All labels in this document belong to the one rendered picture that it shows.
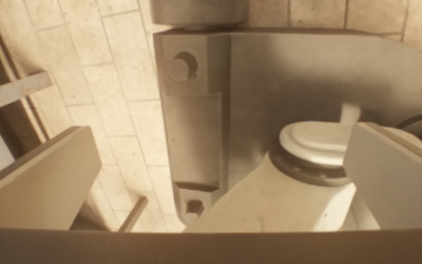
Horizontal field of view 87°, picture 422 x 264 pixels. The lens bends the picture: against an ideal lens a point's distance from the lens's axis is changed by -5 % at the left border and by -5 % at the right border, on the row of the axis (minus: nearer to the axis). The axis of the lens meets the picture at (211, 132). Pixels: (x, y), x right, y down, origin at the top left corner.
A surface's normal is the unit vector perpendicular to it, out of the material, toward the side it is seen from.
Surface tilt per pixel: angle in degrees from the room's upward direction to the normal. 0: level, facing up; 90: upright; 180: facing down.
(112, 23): 0
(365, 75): 0
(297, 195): 90
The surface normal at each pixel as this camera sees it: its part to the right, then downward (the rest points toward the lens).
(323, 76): -0.22, 0.47
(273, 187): -0.02, -0.88
